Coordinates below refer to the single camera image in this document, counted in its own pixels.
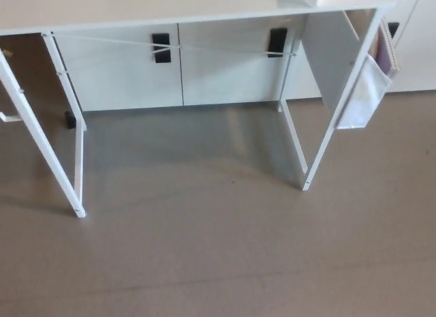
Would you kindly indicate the white cabinet row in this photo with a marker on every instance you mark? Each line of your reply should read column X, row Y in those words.
column 119, row 85

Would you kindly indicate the white fabric side pouch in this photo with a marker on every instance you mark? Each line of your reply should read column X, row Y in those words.
column 362, row 99

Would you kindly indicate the white desk with metal frame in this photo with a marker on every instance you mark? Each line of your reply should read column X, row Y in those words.
column 136, row 10

